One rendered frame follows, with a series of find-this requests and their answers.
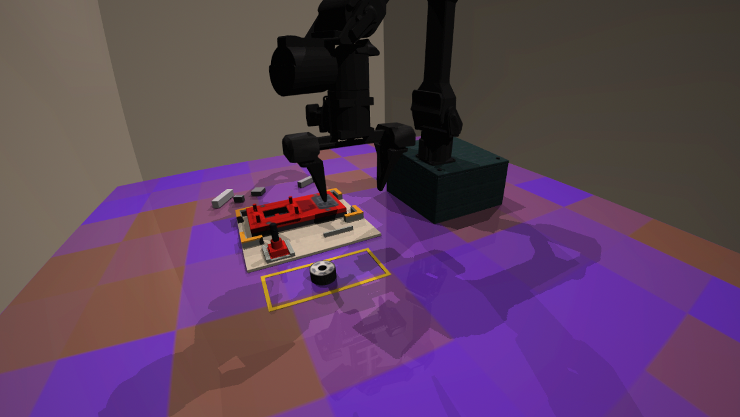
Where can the yellow rectangular outline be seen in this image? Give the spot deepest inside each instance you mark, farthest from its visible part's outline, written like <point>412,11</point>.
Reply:
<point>387,273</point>

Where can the black wheel with grey hub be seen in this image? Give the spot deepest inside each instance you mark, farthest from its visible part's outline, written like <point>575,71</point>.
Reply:
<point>322,272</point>

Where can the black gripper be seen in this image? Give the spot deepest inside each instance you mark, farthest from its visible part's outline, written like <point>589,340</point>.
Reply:
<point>349,119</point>

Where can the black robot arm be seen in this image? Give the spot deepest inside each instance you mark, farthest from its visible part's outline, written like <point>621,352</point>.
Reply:
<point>312,65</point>

